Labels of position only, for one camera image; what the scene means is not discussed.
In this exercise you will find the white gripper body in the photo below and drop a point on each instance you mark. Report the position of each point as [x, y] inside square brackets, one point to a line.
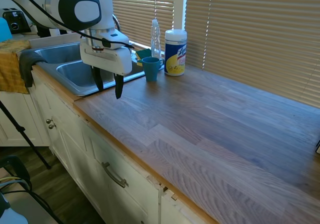
[110, 59]

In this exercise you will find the black white box edge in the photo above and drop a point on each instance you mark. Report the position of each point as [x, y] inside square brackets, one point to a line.
[318, 147]

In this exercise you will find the teal mug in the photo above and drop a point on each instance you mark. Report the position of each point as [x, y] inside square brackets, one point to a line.
[151, 70]

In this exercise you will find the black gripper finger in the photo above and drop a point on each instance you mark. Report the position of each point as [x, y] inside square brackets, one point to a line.
[98, 80]
[119, 86]

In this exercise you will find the wide tan window blinds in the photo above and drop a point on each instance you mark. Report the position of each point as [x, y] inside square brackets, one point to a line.
[250, 34]

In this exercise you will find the Lysol wipes canister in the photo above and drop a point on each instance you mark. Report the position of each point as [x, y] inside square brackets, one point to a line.
[175, 54]

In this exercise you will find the chrome faucet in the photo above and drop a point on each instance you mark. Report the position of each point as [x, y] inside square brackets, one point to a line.
[117, 24]

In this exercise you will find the clear dish soap bottle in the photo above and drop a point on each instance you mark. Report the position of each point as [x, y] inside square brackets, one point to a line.
[155, 41]

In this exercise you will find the yellow towel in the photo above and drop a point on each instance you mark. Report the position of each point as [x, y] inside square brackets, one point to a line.
[8, 66]

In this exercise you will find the grey cloth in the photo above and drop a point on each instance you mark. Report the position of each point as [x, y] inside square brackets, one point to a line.
[26, 64]

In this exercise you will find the round metal cabinet knob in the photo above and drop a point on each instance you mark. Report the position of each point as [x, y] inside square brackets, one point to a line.
[52, 126]
[49, 121]

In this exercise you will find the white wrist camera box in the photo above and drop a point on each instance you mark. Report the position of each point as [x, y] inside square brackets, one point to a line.
[116, 37]

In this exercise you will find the white side cabinet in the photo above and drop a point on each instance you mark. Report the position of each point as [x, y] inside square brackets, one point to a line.
[15, 119]

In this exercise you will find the stainless double sink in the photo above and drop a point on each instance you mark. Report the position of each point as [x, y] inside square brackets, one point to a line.
[72, 70]

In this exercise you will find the white kitchen cabinet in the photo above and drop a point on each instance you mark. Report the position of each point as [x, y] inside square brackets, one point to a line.
[75, 146]

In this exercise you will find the black toaster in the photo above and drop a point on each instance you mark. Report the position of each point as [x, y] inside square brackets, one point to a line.
[15, 21]

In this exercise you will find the tan blinds behind faucet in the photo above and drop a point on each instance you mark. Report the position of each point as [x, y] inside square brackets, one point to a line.
[142, 9]

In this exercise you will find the black tripod leg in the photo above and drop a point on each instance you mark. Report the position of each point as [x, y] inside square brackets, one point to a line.
[25, 136]

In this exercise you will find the yellow green sponge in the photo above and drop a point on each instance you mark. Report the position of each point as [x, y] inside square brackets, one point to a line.
[143, 52]

